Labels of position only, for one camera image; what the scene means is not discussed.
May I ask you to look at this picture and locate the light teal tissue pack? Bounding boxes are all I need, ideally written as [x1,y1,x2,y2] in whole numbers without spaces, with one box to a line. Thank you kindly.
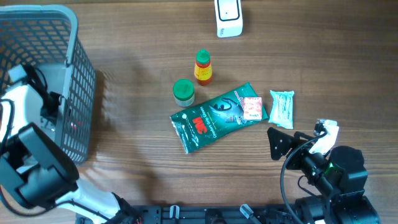
[269,90,295,129]

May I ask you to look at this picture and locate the small red snack packet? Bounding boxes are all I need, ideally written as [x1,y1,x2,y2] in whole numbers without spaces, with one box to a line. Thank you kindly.
[243,97,262,121]

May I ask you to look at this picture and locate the red sauce bottle green cap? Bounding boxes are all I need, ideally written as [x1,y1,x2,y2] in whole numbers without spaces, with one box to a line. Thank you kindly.
[194,49,213,86]

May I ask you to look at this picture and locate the green lid jar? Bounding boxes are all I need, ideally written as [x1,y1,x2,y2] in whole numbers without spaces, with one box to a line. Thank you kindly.
[172,79,195,107]

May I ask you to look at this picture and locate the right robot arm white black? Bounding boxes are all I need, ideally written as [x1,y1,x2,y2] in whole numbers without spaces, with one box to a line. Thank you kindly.
[267,124,381,223]

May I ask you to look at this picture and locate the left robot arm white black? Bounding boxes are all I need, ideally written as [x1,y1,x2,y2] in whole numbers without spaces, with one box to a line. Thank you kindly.
[1,65,141,223]

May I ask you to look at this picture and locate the white barcode scanner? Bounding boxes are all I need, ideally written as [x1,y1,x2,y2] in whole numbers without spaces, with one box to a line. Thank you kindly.
[214,0,243,38]

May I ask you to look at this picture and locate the grey plastic mesh basket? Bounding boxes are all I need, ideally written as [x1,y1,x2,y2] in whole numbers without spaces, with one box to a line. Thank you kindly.
[1,5,96,165]

